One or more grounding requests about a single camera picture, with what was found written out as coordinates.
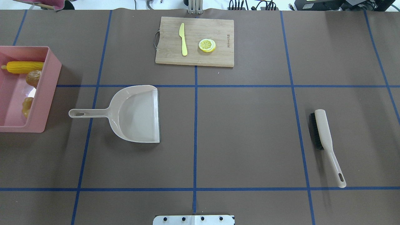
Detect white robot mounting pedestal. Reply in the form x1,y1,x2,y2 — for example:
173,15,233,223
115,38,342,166
152,215,235,225

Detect beige plastic dustpan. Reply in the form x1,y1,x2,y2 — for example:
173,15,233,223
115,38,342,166
68,85,161,143

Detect pink plastic bin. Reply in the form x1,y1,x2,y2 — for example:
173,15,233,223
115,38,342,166
0,46,62,133

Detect yellow lemon slice toy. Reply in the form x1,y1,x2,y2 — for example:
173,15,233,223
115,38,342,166
198,39,216,53

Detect tan toy ginger root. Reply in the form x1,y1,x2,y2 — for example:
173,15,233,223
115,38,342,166
21,97,34,119

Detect brown toy potato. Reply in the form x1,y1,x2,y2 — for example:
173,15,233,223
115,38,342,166
25,70,42,89

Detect bamboo cutting board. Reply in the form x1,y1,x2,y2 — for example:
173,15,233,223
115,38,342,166
155,17,234,68

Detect beige hand brush black bristles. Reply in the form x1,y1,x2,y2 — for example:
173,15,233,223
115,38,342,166
309,109,347,188

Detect pink cloth on wooden rack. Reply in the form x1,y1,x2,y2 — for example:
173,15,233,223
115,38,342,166
14,0,65,11

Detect yellow toy corn cob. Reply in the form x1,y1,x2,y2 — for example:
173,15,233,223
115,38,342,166
1,61,44,74

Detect yellow plastic knife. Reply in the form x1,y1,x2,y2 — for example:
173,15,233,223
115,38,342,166
179,23,188,56

